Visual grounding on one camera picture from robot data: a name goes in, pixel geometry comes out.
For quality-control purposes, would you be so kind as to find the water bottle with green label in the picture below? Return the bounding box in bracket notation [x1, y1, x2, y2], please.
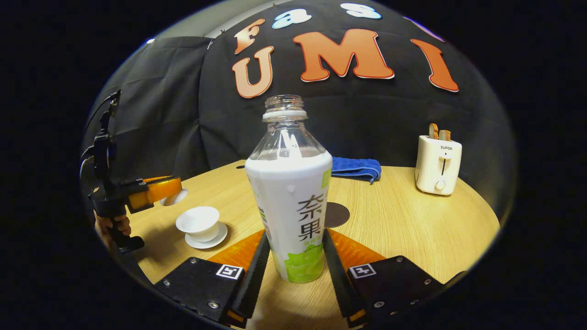
[244, 94, 333, 284]

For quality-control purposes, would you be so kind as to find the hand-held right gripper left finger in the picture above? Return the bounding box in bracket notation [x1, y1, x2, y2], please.
[154, 229, 271, 328]

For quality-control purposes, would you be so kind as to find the white toaster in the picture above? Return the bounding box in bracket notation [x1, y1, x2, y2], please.
[415, 134, 463, 196]

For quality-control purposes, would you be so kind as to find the white teacup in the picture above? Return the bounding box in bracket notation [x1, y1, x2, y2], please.
[176, 206, 221, 242]

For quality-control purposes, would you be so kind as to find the blue towel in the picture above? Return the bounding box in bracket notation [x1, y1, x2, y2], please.
[331, 157, 382, 184]

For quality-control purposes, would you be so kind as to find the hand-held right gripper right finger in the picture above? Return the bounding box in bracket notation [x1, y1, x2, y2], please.
[322, 228, 448, 328]

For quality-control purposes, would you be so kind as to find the white saucer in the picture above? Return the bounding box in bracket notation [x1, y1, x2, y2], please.
[185, 222, 228, 250]

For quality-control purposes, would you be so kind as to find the dark round coaster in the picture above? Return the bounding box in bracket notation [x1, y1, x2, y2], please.
[325, 202, 350, 229]

